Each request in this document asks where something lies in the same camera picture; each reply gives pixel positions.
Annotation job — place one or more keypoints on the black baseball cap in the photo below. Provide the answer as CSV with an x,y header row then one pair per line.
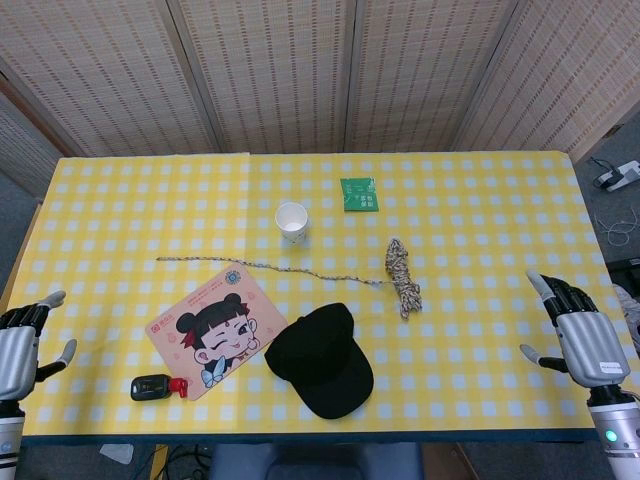
x,y
320,360

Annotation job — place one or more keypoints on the black floor object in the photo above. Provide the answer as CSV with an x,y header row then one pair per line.
x,y
627,270

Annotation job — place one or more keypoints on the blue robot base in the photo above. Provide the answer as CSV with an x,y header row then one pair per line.
x,y
310,462

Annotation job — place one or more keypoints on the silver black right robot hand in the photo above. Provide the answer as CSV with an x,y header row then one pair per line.
x,y
590,345

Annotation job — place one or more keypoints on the white paper cup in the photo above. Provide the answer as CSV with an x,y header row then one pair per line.
x,y
291,220

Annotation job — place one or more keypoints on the white scrap on floor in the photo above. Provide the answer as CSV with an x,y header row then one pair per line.
x,y
117,452

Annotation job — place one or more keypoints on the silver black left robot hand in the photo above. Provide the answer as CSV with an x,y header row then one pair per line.
x,y
17,350

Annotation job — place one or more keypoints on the red plastic clip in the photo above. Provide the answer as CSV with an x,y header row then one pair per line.
x,y
179,386

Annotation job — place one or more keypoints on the green square packet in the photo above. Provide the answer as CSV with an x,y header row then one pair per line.
x,y
360,195

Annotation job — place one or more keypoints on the pink cartoon girl mouse pad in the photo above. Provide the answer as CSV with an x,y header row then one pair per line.
x,y
220,320

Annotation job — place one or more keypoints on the bamboo folding screen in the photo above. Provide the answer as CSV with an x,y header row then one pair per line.
x,y
280,75

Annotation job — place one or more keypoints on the yellow white checkered tablecloth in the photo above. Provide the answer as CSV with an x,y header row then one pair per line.
x,y
450,300

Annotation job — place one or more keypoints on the white power strip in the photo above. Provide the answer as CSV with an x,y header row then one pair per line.
x,y
622,175

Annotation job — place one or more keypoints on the grey cloth bundle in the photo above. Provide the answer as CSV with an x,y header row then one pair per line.
x,y
631,310

